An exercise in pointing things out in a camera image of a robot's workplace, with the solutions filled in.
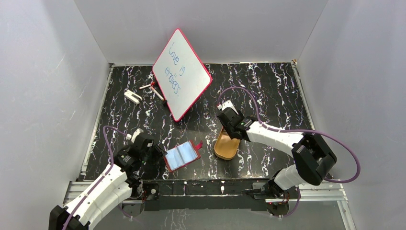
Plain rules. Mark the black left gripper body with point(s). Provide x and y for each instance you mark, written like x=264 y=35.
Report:
x=157 y=150

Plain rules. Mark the white whiteboard eraser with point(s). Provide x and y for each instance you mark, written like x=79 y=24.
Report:
x=133 y=97

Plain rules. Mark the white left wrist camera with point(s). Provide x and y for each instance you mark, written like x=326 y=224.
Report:
x=132 y=137

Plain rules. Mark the red leather card holder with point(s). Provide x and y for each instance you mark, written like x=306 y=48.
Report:
x=182 y=155

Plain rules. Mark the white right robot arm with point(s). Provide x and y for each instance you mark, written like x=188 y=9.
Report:
x=313 y=158

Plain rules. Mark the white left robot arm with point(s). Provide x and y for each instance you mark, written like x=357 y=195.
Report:
x=118 y=182

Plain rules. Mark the red capped marker pen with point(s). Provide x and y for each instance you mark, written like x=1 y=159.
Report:
x=147 y=86

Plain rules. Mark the orange oval tray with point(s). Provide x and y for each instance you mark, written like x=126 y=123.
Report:
x=225 y=146

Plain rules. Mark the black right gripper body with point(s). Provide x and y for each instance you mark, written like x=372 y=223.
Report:
x=229 y=132

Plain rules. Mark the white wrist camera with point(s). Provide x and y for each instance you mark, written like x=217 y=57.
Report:
x=132 y=137
x=227 y=104

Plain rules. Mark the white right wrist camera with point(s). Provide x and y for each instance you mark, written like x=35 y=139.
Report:
x=227 y=104

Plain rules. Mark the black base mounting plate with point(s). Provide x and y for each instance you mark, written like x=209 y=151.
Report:
x=207 y=194

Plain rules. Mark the pink framed whiteboard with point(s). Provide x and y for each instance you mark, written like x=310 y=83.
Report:
x=180 y=74

